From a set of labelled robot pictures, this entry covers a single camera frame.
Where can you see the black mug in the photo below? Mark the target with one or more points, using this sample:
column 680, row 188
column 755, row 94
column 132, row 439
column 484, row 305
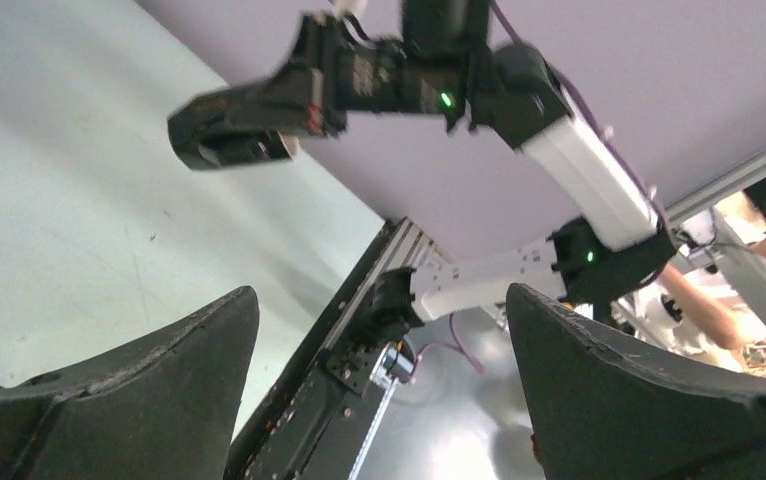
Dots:
column 286, row 147

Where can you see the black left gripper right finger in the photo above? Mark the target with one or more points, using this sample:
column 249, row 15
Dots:
column 605, row 405

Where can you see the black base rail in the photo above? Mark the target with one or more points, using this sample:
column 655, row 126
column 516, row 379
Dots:
column 321, row 415

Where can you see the person forearm in background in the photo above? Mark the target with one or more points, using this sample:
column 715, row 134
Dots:
column 716, row 309

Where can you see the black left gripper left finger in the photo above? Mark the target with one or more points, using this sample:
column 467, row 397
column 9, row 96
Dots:
column 162, row 406

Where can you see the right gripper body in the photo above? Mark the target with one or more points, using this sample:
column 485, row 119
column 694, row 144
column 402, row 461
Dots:
column 427, row 70

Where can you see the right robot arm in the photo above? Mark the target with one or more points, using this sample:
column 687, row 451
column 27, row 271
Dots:
column 620, row 242

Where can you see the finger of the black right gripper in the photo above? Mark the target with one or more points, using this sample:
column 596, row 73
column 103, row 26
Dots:
column 237, row 126

